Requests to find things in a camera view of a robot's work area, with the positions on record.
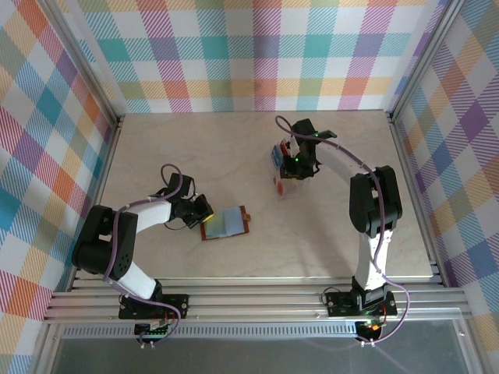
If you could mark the green credit card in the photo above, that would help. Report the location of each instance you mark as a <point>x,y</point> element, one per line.
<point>216,230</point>

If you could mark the brown leather card holder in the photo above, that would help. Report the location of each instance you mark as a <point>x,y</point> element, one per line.
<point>234,220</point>

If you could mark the clear acrylic card box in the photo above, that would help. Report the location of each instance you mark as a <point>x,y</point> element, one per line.
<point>286,192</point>

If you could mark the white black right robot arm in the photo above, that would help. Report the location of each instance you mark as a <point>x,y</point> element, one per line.
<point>343,163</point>

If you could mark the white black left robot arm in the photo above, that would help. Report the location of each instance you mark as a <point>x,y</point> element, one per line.
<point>152,212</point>

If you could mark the red card stack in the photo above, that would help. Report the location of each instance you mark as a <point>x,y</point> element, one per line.
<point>284,147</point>

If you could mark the perforated metal strip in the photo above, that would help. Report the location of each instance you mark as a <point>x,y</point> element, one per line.
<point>253,332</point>

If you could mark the grey metal sheet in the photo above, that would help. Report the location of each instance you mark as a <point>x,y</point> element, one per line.
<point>253,356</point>

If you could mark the aluminium rail frame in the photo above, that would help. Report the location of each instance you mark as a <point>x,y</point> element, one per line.
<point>253,300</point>

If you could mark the aluminium left side rail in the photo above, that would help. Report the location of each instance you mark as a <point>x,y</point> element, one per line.
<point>106,159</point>

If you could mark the aluminium rail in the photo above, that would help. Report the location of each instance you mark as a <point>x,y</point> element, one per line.
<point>416,195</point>
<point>106,159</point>

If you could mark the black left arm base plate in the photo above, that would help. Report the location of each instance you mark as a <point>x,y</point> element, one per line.
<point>175,305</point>

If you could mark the aluminium right side rail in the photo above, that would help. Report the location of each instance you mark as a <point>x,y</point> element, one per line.
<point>416,195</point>

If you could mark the aluminium right corner post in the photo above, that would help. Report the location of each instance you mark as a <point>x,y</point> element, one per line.
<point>423,56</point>

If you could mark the aluminium corner post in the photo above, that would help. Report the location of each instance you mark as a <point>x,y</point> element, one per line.
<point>423,56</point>
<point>86,64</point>

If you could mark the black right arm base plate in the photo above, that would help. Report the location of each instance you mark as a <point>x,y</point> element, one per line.
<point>339,304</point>

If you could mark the aluminium left corner post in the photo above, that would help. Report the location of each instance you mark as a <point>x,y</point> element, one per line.
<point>86,64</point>

